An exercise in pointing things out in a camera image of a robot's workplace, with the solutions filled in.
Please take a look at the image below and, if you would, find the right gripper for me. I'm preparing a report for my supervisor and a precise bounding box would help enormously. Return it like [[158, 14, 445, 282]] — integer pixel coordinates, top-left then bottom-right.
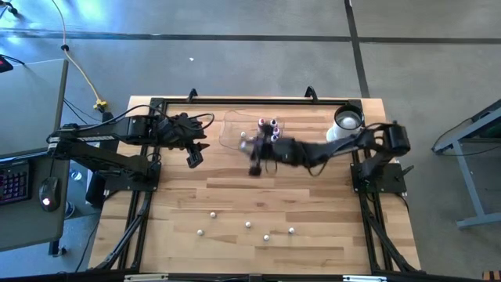
[[239, 132, 305, 178]]

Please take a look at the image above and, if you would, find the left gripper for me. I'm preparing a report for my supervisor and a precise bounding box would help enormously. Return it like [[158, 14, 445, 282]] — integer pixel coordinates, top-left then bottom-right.
[[154, 112, 211, 169]]

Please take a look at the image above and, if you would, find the clear plastic bin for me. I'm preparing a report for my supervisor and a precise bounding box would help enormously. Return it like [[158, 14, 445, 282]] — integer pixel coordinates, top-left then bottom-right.
[[217, 108, 287, 152]]

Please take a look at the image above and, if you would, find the black desk stand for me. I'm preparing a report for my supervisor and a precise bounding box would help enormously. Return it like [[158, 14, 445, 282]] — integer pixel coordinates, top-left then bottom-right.
[[58, 111, 123, 208]]

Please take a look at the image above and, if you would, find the black computer mouse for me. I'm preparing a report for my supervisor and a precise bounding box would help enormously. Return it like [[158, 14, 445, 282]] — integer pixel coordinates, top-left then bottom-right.
[[38, 175, 63, 213]]

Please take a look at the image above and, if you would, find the grey desk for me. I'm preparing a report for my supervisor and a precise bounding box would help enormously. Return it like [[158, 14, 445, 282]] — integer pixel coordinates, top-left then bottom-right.
[[0, 58, 70, 252]]

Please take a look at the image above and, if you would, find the black keyboard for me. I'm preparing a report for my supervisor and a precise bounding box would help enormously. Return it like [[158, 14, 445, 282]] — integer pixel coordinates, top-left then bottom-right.
[[0, 158, 32, 208]]

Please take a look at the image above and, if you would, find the red-lit black device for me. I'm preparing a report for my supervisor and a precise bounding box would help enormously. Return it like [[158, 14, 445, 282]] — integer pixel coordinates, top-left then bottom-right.
[[0, 54, 15, 74]]

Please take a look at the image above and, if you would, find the black tripod foot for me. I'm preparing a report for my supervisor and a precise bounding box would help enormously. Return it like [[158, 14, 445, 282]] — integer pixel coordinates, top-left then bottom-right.
[[0, 0, 19, 16]]

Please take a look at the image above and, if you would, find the grey side table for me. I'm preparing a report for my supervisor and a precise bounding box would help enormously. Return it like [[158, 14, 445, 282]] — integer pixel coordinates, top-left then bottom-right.
[[432, 99, 501, 230]]

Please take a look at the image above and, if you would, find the black aluminium table frame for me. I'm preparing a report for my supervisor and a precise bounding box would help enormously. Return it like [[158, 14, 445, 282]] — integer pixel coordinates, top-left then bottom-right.
[[88, 96, 422, 275]]

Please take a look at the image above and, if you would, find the yellow extension cable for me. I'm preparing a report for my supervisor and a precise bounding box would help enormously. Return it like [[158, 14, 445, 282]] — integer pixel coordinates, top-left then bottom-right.
[[50, 0, 109, 111]]

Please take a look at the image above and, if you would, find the silver metal bracket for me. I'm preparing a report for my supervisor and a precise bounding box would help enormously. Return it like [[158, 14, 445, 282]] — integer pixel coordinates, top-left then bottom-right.
[[124, 273, 170, 282], [342, 275, 387, 282]]

